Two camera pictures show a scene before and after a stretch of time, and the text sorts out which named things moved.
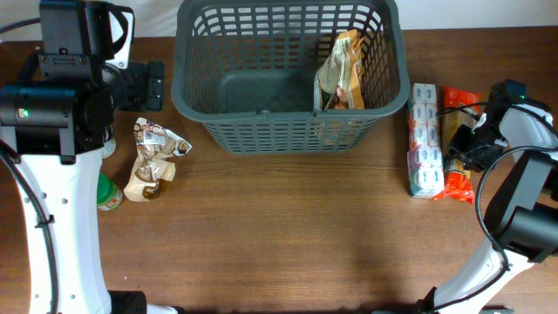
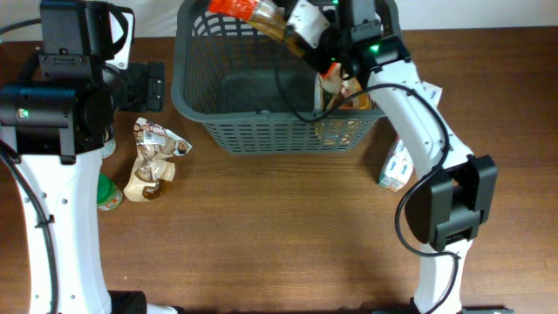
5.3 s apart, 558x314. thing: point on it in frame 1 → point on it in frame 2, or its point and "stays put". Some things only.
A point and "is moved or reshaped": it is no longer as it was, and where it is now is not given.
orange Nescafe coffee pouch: (338, 83) stays put
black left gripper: (147, 89) stays put
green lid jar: (108, 195) stays put
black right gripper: (458, 147) → (315, 62)
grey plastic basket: (248, 71) stays put
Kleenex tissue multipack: (425, 155) is moved or reshaped
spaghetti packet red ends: (458, 107) → (263, 15)
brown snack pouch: (153, 169) stays put
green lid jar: (109, 148) stays put
